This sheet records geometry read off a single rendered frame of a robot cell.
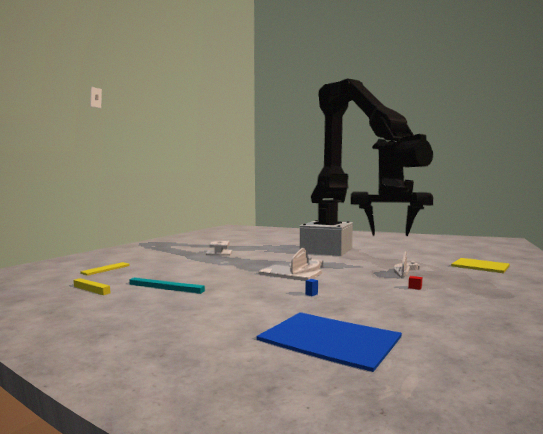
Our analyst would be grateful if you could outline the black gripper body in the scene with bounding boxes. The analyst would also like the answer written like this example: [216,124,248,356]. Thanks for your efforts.
[351,167,433,207]

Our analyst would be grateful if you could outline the yellow rectangular bar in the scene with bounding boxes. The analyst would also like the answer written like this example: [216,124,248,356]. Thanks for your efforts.
[73,278,110,295]

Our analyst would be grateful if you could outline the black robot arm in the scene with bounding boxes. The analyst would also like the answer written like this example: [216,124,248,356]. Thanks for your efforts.
[311,79,433,225]

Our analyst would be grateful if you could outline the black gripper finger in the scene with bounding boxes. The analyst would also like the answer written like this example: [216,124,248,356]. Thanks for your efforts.
[406,206,425,236]
[359,205,375,236]

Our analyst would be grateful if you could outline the blue flat rectangular plate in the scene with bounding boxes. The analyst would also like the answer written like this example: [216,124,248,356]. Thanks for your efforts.
[257,312,402,372]

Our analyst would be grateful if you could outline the teal rectangular bar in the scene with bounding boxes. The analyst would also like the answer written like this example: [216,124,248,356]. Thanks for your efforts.
[129,277,205,294]

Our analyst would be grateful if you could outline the small red cube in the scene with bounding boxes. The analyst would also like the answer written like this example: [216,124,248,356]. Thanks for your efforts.
[408,276,423,290]

